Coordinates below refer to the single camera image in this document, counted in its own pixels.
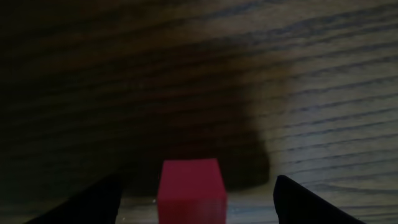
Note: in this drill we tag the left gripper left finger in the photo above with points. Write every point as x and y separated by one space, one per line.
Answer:
93 205

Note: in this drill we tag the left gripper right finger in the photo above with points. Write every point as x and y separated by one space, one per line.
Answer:
298 205

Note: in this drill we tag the red cube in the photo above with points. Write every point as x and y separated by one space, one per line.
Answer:
191 189

